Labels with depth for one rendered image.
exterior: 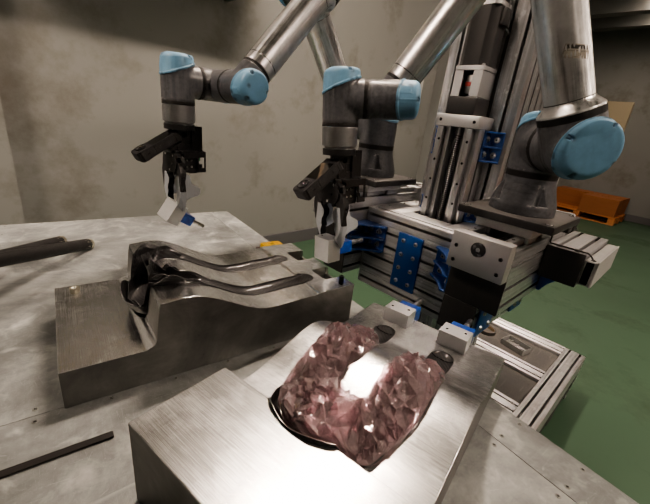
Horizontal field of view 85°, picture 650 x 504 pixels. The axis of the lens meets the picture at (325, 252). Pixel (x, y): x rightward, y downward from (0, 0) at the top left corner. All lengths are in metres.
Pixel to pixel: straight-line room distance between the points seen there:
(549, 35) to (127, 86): 2.32
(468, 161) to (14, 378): 1.11
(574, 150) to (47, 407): 0.94
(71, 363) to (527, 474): 0.62
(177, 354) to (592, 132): 0.81
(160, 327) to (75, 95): 2.16
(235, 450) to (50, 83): 2.41
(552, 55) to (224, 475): 0.81
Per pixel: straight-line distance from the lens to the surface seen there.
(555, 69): 0.84
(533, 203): 0.97
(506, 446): 0.63
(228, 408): 0.42
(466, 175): 1.15
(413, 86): 0.77
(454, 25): 0.92
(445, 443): 0.47
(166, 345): 0.61
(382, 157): 1.21
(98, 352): 0.62
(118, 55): 2.69
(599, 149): 0.85
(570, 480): 0.64
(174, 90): 0.96
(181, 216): 1.01
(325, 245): 0.79
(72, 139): 2.64
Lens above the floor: 1.21
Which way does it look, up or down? 21 degrees down
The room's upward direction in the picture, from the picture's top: 7 degrees clockwise
